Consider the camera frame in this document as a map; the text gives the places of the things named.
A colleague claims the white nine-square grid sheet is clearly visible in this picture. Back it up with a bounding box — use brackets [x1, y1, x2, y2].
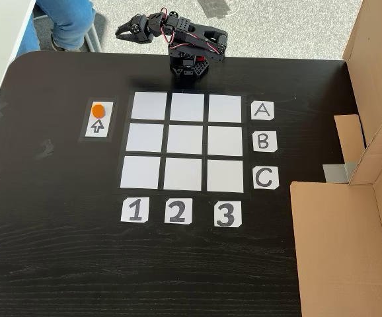
[119, 90, 245, 194]

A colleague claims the white metal chair leg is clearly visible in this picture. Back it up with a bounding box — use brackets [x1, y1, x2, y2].
[83, 7, 102, 53]

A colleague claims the person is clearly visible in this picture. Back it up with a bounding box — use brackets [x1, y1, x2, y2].
[17, 0, 95, 57]

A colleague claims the white arrow paper sheet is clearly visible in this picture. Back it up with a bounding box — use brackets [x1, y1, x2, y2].
[84, 100, 114, 139]

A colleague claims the paper sheet letter A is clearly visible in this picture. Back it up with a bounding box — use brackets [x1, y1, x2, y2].
[250, 101, 275, 121]

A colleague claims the paper sheet letter B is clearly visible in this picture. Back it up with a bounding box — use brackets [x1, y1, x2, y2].
[252, 130, 279, 154]

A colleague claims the paper sheet number 1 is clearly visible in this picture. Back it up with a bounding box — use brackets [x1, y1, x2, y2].
[120, 196, 150, 224]

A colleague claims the paper sheet number 2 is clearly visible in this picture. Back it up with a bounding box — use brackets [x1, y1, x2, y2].
[164, 197, 194, 226]

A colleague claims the paper sheet letter C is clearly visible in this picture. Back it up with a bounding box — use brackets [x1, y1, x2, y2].
[252, 166, 280, 190]

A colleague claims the paper sheet number 3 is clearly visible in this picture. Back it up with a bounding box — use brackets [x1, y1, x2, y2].
[213, 201, 243, 229]

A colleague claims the brown cardboard box screen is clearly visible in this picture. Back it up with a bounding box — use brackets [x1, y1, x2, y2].
[289, 0, 382, 317]

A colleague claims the red white servo cable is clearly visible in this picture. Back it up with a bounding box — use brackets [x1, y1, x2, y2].
[159, 11, 179, 44]

